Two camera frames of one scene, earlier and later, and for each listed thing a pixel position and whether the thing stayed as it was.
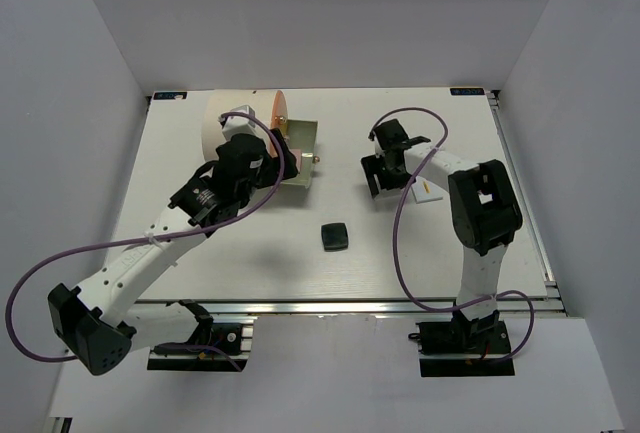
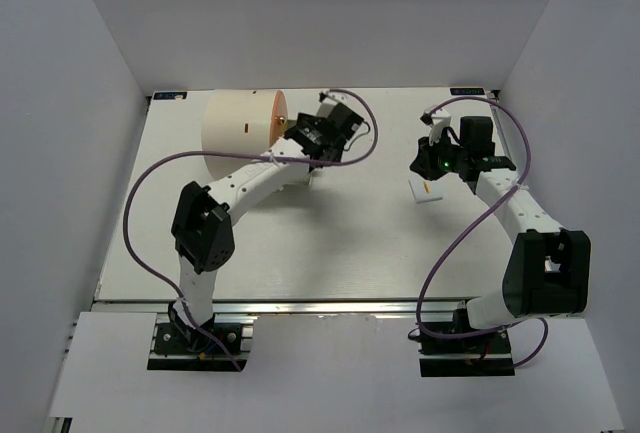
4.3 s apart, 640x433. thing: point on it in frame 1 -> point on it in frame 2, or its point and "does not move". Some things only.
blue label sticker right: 467,91 does not move
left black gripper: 272,165 -> 313,121
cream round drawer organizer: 269,104 does not move
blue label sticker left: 170,95 does not move
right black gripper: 371,166 -> 423,164
